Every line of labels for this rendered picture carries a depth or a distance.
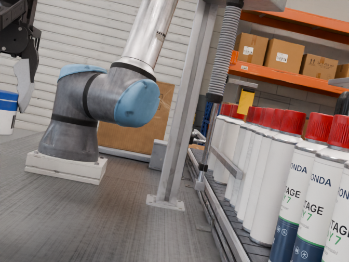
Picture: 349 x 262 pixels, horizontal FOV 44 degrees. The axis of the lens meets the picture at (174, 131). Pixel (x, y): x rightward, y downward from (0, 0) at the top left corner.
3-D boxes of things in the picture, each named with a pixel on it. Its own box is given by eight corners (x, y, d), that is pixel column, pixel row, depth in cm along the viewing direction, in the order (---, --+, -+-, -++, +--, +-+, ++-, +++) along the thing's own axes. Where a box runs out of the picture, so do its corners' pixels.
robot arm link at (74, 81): (73, 116, 118) (82, 67, 118) (112, 124, 112) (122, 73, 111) (40, 111, 108) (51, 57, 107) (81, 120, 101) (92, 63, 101)
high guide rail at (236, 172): (241, 180, 78) (242, 172, 78) (234, 178, 78) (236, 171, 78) (196, 132, 186) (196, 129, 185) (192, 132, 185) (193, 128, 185)
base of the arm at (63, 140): (96, 164, 104) (104, 123, 104) (32, 153, 102) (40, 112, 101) (98, 157, 119) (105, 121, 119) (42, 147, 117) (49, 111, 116)
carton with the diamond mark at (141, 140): (160, 157, 159) (175, 84, 157) (94, 144, 155) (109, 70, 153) (151, 145, 188) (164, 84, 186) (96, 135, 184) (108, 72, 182)
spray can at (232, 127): (234, 187, 110) (252, 107, 108) (214, 183, 110) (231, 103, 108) (230, 183, 115) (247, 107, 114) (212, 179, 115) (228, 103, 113)
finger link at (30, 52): (42, 81, 74) (35, 29, 73) (40, 81, 72) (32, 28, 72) (15, 85, 74) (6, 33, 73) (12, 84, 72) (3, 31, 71)
